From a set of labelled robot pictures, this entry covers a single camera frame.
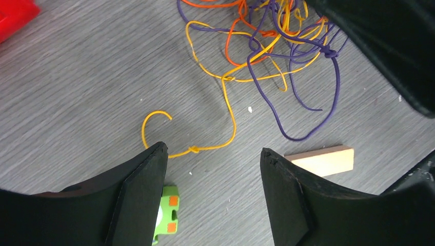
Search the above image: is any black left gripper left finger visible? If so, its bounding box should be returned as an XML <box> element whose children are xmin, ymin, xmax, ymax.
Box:
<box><xmin>1</xmin><ymin>142</ymin><xmax>168</xmax><ymax>245</ymax></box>

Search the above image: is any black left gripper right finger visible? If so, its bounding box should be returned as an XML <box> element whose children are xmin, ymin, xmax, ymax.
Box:
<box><xmin>260</xmin><ymin>148</ymin><xmax>434</xmax><ymax>245</ymax></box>

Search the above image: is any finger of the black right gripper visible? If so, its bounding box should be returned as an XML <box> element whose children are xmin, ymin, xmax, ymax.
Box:
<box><xmin>307</xmin><ymin>0</ymin><xmax>434</xmax><ymax>118</ymax></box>

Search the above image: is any yellow cable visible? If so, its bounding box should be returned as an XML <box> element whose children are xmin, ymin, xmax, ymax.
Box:
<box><xmin>142</xmin><ymin>0</ymin><xmax>330</xmax><ymax>159</ymax></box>

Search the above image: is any orange cable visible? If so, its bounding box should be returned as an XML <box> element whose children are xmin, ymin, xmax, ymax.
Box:
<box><xmin>180</xmin><ymin>0</ymin><xmax>327</xmax><ymax>68</ymax></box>

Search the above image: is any green frog toy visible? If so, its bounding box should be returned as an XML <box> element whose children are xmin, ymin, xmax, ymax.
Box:
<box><xmin>152</xmin><ymin>186</ymin><xmax>180</xmax><ymax>245</ymax></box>

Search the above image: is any wooden block front centre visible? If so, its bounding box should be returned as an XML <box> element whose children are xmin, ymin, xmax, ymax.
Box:
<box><xmin>284</xmin><ymin>146</ymin><xmax>354</xmax><ymax>177</ymax></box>

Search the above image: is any red plastic bin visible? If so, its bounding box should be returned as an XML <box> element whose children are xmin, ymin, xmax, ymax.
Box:
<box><xmin>1</xmin><ymin>0</ymin><xmax>41</xmax><ymax>43</ymax></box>

